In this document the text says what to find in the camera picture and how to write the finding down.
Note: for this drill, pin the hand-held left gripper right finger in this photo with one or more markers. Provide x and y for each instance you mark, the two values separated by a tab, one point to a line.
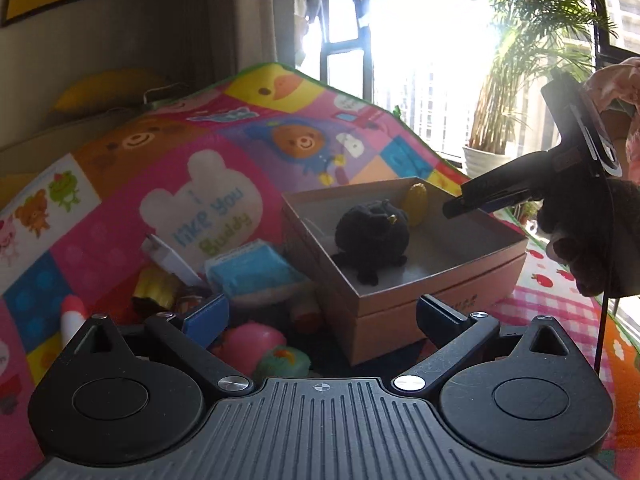
435	316

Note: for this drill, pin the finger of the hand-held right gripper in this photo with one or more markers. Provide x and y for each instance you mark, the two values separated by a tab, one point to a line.
495	204
500	175

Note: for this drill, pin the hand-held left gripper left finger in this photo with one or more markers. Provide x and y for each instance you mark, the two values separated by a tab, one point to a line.
205	316

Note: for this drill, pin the pink round toy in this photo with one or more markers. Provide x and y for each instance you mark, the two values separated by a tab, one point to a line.
250	342

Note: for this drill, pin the pink cardboard box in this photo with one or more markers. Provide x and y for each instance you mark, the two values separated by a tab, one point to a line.
380	320

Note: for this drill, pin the blue cotton pad packet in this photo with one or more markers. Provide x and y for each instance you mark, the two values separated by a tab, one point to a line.
255	270

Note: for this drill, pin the yellow corn toy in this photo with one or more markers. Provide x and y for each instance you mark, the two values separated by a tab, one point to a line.
416	202

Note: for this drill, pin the green round toy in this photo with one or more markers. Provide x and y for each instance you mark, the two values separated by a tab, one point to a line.
282	362

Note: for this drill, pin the person's right forearm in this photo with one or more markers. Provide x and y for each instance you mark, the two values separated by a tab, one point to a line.
625	100

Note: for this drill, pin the person's right hand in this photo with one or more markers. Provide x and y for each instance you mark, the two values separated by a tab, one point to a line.
585	240

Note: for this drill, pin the white plant pot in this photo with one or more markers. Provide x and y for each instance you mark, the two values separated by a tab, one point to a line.
485	162

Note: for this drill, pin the white plastic box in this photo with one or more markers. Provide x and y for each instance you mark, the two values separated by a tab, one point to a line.
167	257

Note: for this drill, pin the red and white toy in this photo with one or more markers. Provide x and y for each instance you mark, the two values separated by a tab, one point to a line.
306	315

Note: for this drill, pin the black plush toy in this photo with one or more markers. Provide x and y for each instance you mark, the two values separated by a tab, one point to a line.
370	235

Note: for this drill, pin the white and pink toy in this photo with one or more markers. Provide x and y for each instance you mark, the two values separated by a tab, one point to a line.
73	317

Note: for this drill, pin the palm plant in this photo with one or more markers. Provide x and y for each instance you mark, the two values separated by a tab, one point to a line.
525	20

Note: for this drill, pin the colourful cartoon play mat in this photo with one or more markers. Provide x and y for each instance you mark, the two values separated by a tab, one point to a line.
125	185

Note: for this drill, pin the yellow cushion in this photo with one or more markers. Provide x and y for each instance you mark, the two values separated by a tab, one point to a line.
105	90

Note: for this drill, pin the hanging pale garment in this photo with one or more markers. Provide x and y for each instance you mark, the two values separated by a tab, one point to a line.
306	15

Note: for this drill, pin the beige curtain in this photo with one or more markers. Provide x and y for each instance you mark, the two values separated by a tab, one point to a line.
240	10

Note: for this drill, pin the black window frame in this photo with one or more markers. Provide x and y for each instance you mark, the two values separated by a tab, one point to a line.
366	70
602	35

